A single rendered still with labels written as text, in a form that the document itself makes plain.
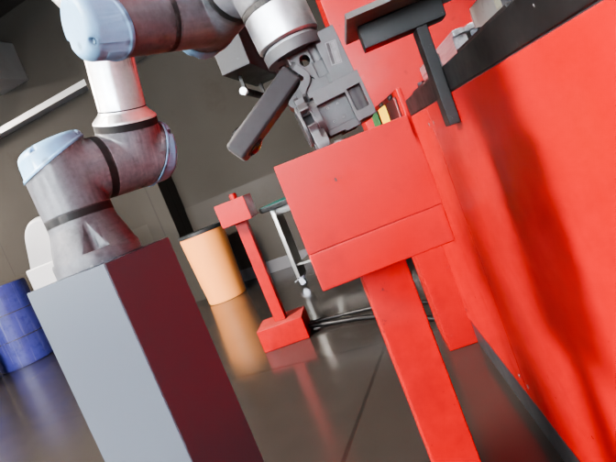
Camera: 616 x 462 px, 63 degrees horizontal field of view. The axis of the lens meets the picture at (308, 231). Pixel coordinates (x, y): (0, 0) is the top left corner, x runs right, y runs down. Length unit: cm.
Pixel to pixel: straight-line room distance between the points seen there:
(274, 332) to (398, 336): 201
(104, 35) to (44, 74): 555
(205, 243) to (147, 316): 357
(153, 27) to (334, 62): 21
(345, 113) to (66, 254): 54
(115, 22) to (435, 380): 57
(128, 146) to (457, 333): 136
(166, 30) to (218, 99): 433
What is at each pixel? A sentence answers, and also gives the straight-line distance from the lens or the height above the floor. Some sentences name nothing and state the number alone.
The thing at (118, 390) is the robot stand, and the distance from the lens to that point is 93.
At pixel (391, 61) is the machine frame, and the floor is 103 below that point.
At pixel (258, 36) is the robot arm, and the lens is 60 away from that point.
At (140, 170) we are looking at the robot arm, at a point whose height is 91.
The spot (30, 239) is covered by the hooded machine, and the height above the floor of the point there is 115.
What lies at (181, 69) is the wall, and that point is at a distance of 516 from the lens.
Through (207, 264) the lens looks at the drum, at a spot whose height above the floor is 36.
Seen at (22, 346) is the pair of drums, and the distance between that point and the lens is 607.
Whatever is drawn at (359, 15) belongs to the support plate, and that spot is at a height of 99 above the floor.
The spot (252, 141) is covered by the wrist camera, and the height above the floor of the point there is 85.
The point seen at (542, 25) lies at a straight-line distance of 54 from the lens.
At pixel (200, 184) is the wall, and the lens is 513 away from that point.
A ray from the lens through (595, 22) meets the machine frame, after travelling 46.
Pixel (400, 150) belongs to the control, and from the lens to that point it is 57.
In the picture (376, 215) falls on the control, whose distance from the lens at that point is 56.
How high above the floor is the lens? 79
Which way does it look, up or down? 6 degrees down
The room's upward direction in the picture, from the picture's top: 22 degrees counter-clockwise
